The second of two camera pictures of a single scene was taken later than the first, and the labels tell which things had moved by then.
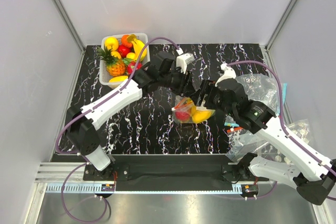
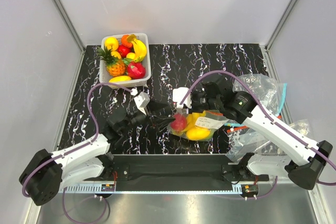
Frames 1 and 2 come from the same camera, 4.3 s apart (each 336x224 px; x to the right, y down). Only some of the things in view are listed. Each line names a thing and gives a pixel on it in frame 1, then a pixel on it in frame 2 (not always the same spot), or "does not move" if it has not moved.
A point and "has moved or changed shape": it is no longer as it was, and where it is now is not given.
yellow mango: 202,115 → 198,133
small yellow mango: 118,78 does not move
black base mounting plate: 201,168 does not move
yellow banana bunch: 190,104 has moved or changed shape
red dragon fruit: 131,66 does not move
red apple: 182,116 has moved or changed shape
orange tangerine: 124,41 does not move
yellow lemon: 112,42 does not move
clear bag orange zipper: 185,111 has moved or changed shape
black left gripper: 186,87 → 159,123
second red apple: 123,50 does not move
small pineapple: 115,67 does not move
